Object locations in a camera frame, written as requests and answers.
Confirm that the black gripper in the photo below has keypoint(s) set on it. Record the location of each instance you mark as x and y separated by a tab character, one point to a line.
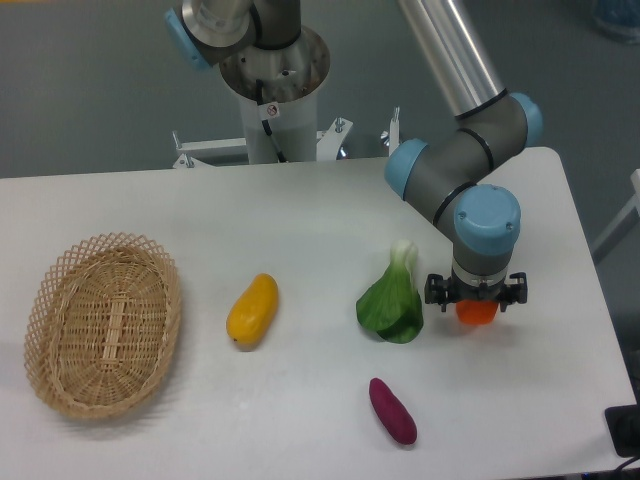
465	286

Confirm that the orange fruit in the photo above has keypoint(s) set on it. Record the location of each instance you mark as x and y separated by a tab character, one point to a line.
475	313

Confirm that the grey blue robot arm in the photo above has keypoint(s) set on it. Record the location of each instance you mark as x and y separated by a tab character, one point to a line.
444	183

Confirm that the green bok choy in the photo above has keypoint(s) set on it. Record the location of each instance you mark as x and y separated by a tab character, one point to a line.
391	307

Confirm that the purple sweet potato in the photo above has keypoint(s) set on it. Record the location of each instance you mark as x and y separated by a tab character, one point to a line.
392	413

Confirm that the black device at table edge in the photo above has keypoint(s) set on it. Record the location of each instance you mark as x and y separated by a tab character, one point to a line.
623	426

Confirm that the yellow mango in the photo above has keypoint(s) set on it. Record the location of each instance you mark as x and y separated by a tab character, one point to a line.
253	312

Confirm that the blue bag top right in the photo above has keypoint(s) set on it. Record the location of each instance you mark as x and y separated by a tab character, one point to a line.
617	19

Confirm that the woven wicker basket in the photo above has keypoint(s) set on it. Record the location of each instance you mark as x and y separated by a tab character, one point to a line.
103	327

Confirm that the white frame at right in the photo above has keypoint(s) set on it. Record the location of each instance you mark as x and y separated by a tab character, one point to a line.
620	226

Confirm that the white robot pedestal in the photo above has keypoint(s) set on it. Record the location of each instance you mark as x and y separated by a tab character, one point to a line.
277	94

